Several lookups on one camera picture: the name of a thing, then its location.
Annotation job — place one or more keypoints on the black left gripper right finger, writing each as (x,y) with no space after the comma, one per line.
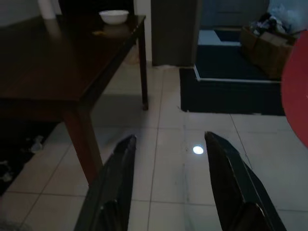
(235,187)

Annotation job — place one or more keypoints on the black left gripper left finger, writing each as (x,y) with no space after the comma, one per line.
(113,187)

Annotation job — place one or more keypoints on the red round plate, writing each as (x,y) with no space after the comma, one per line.
(297,91)

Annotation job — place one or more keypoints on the white scraps on dark rug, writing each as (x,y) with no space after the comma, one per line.
(36,144)

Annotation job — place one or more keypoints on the black floor mat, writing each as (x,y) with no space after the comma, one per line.
(228,98)

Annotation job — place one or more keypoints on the blue raised mat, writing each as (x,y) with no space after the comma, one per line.
(228,62)

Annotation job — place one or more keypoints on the dark wooden table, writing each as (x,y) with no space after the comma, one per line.
(48,60)

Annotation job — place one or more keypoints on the large cardboard box with clutter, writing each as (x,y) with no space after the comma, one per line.
(269,48)

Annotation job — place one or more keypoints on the dark grey cabinet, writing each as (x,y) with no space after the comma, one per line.
(175,31)

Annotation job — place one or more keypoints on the white bowl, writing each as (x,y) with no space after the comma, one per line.
(114,16)

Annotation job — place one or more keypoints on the translucent plastic bag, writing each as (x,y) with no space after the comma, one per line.
(288,12)

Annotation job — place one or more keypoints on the white paper roll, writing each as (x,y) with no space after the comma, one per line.
(47,9)

